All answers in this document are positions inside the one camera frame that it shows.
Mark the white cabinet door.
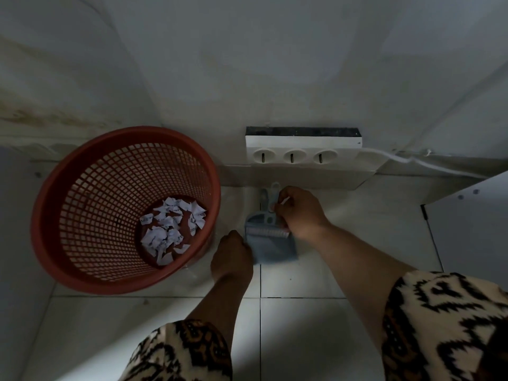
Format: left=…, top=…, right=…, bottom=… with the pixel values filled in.
left=421, top=170, right=508, bottom=291

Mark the blue hand brush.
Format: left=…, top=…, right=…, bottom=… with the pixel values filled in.
left=246, top=182, right=291, bottom=239

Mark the pile of torn paper pieces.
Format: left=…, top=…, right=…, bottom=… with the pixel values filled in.
left=140, top=197, right=207, bottom=267

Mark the person's right forearm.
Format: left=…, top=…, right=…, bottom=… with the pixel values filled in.
left=303, top=222, right=418, bottom=350

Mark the blue plastic dustpan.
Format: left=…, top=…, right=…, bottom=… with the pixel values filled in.
left=243, top=188, right=298, bottom=265

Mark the patterned sleeve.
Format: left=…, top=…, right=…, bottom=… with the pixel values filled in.
left=118, top=319, right=233, bottom=381
left=382, top=270, right=508, bottom=381

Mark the patterned left sleeve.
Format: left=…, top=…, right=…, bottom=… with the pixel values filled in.
left=118, top=319, right=233, bottom=381

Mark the red plastic mesh basket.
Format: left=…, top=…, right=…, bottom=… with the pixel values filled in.
left=31, top=126, right=221, bottom=296

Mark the white power cable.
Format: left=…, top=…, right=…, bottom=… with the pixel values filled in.
left=358, top=147, right=493, bottom=180

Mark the patterned right sleeve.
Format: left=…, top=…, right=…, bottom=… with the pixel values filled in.
left=382, top=270, right=508, bottom=381

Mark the white three-socket power strip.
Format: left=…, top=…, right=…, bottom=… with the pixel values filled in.
left=245, top=127, right=363, bottom=167

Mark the person's left forearm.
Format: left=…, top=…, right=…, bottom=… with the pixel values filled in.
left=186, top=274, right=255, bottom=353

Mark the person's left hand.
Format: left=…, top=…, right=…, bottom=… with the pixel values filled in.
left=210, top=230, right=254, bottom=286

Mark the person's right hand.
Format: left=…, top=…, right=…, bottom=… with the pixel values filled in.
left=273, top=185, right=332, bottom=241

